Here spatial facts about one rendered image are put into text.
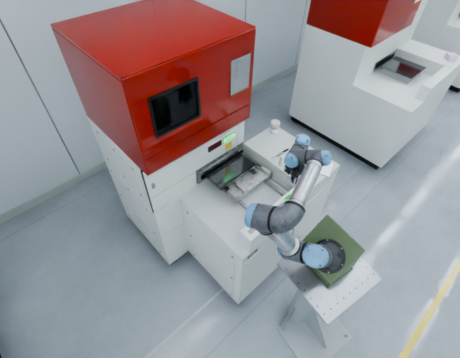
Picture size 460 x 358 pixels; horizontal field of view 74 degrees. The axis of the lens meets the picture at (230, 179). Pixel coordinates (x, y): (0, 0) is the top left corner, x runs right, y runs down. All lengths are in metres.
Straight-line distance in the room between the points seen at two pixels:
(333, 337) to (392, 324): 0.50
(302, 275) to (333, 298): 0.20
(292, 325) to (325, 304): 0.82
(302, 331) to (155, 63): 2.10
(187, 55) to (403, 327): 2.47
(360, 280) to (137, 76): 1.58
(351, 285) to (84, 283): 2.08
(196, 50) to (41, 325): 2.31
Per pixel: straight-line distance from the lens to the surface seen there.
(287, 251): 1.64
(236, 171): 2.17
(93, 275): 2.94
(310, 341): 2.61
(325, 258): 1.62
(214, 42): 1.63
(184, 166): 1.97
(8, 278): 3.26
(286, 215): 1.27
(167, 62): 1.48
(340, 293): 1.88
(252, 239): 1.77
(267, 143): 2.31
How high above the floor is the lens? 2.47
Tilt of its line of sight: 48 degrees down
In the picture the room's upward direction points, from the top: 1 degrees clockwise
